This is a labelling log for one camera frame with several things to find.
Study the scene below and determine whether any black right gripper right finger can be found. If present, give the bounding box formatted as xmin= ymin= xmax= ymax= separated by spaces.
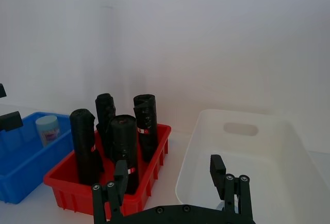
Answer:
xmin=209 ymin=154 xmax=252 ymax=217

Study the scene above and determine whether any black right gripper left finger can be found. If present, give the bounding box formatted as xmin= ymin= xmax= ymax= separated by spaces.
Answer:
xmin=91 ymin=159 xmax=129 ymax=224

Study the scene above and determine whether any pale blue jar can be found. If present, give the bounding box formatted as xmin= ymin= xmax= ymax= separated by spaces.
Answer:
xmin=35 ymin=115 xmax=61 ymax=148

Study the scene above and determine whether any black bag roll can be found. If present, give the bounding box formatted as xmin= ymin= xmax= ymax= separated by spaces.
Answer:
xmin=109 ymin=115 xmax=140 ymax=196
xmin=133 ymin=94 xmax=159 ymax=163
xmin=69 ymin=108 xmax=105 ymax=185
xmin=94 ymin=93 xmax=117 ymax=158

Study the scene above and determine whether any blue plastic bin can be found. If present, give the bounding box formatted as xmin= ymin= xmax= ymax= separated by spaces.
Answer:
xmin=0 ymin=111 xmax=76 ymax=205

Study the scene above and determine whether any red plastic bin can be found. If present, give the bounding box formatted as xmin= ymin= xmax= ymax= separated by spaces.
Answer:
xmin=43 ymin=123 xmax=172 ymax=217

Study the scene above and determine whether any white plastic bin with handle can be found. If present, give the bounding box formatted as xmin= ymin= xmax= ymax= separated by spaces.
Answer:
xmin=175 ymin=108 xmax=330 ymax=224

